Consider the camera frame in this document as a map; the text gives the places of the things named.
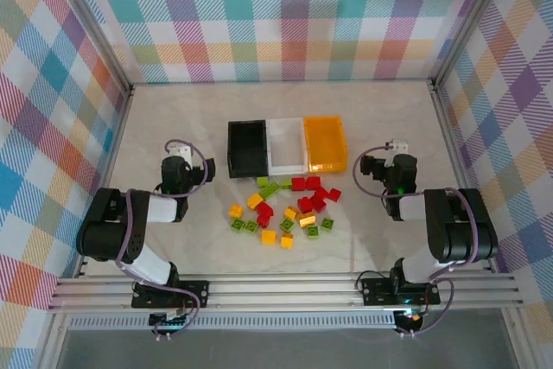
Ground black plastic bin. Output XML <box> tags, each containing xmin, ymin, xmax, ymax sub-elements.
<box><xmin>227</xmin><ymin>119</ymin><xmax>270</xmax><ymax>179</ymax></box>

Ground orange plastic bin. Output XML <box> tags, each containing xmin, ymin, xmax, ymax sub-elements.
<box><xmin>302</xmin><ymin>115</ymin><xmax>350</xmax><ymax>174</ymax></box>

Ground white plastic bin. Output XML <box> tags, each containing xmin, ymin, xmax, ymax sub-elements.
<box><xmin>264</xmin><ymin>117</ymin><xmax>309</xmax><ymax>175</ymax></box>

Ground small controller board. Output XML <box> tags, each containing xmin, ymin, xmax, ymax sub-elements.
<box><xmin>394</xmin><ymin>309</ymin><xmax>423</xmax><ymax>328</ymax></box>
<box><xmin>149</xmin><ymin>310</ymin><xmax>192</xmax><ymax>329</ymax></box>

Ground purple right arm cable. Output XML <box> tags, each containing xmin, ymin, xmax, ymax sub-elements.
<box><xmin>353</xmin><ymin>147</ymin><xmax>480</xmax><ymax>338</ymax></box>

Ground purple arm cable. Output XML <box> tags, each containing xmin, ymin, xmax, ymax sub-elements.
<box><xmin>353</xmin><ymin>147</ymin><xmax>480</xmax><ymax>338</ymax></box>
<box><xmin>115</xmin><ymin>138</ymin><xmax>213</xmax><ymax>340</ymax></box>

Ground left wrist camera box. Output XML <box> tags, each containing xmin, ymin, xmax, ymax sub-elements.
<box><xmin>168</xmin><ymin>143</ymin><xmax>192</xmax><ymax>167</ymax></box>

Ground aluminium side rail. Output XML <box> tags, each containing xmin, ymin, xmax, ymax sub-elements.
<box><xmin>429</xmin><ymin>79</ymin><xmax>499</xmax><ymax>274</ymax></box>
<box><xmin>73</xmin><ymin>83</ymin><xmax>136</xmax><ymax>278</ymax></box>

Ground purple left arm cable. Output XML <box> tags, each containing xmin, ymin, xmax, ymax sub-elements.
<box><xmin>115</xmin><ymin>138</ymin><xmax>213</xmax><ymax>340</ymax></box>

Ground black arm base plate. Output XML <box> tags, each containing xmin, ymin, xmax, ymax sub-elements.
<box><xmin>130</xmin><ymin>279</ymin><xmax>211</xmax><ymax>310</ymax></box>
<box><xmin>359</xmin><ymin>276</ymin><xmax>442</xmax><ymax>307</ymax></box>

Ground aluminium mounting rail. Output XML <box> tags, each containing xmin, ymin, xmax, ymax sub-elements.
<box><xmin>47</xmin><ymin>272</ymin><xmax>524</xmax><ymax>314</ymax></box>

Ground slotted grey cable duct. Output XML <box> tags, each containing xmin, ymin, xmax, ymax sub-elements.
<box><xmin>67</xmin><ymin>309</ymin><xmax>399</xmax><ymax>331</ymax></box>

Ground aluminium frame post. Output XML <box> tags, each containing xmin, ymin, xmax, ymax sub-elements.
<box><xmin>45</xmin><ymin>0</ymin><xmax>136</xmax><ymax>94</ymax></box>
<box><xmin>430</xmin><ymin>0</ymin><xmax>518</xmax><ymax>90</ymax></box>

